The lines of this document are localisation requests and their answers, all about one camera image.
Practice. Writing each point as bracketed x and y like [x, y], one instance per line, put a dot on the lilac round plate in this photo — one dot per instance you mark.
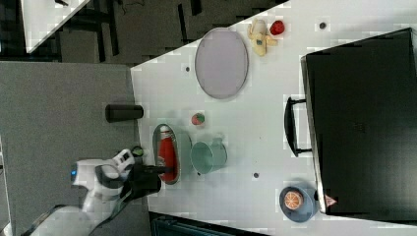
[221, 63]

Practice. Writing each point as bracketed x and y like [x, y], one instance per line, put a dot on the red felt ketchup bottle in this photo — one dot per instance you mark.
[167, 155]

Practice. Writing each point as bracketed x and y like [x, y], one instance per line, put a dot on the orange slice toy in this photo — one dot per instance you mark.
[293, 200]

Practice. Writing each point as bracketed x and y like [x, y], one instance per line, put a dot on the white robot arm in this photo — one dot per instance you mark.
[111, 184]

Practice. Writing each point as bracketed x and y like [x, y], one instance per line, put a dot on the red plush strawberry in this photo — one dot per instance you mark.
[277, 28]

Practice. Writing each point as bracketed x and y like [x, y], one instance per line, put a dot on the black utensil holder cup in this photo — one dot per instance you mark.
[142, 186]

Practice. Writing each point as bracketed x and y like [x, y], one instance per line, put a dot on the black toaster oven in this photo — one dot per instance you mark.
[361, 101]

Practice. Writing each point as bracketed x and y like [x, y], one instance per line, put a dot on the blue bowl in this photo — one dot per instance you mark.
[306, 211]

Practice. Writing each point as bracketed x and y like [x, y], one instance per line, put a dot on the small felt strawberry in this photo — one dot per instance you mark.
[198, 119]

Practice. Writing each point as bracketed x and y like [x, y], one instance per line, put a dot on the green marker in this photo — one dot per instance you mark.
[137, 151]

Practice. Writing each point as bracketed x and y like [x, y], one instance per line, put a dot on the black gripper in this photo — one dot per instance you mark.
[140, 172]

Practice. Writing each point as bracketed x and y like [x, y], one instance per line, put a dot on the yellow plush banana toy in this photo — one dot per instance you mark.
[257, 32]

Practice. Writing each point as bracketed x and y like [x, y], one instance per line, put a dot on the black cylinder cup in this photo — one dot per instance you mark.
[123, 112]

